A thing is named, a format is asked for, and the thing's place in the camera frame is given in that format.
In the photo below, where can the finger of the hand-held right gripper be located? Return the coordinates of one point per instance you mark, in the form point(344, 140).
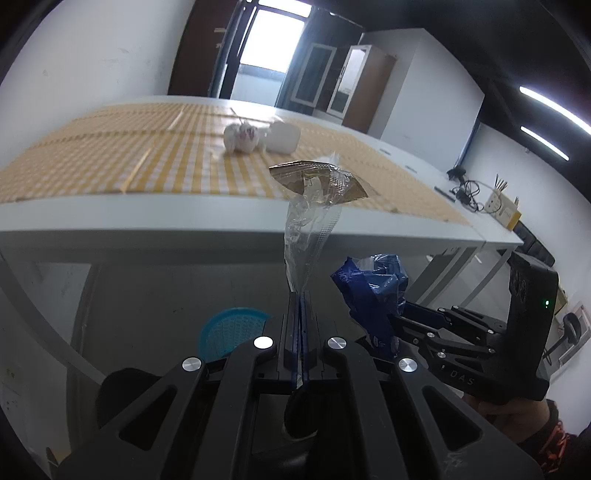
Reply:
point(452, 346)
point(452, 318)

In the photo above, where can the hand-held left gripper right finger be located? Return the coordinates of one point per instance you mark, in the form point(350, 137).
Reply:
point(314, 344)

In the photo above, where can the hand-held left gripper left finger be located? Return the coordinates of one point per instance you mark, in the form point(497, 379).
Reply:
point(288, 344)

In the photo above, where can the blue plastic mesh basket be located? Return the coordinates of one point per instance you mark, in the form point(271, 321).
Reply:
point(231, 327)

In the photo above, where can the blue wrapper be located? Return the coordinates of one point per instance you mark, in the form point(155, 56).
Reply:
point(369, 295)

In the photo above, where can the clear plastic foil wrapper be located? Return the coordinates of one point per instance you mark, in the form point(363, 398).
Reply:
point(309, 221)

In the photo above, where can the person's right forearm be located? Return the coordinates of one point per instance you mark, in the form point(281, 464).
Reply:
point(554, 443)

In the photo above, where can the person's right hand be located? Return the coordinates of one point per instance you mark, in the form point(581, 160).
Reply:
point(512, 420)

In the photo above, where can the black office chair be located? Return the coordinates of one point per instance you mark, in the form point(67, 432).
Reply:
point(572, 327)

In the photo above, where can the black sofa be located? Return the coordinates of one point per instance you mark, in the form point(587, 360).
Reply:
point(533, 244)

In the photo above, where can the yellow white cardboard box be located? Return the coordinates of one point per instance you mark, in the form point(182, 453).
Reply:
point(503, 210)

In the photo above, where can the black power adapter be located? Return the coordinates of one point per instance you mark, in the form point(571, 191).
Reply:
point(456, 174)

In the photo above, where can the wooden sticks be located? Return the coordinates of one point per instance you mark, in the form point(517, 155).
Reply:
point(501, 182)

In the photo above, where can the person's black pants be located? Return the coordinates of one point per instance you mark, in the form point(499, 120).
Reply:
point(124, 392)

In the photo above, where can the ceiling light strip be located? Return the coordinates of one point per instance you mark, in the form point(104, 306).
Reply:
point(554, 107)
point(545, 142)

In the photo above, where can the yellow checked tablecloth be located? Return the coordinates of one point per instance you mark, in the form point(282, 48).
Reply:
point(115, 157)

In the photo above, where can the glass balcony door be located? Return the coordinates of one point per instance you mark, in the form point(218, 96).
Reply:
point(263, 46)

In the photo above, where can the brown wooden wardrobe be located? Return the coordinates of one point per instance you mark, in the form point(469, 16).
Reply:
point(194, 55)

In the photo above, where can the window curtain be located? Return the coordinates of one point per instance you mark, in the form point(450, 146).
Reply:
point(332, 27)

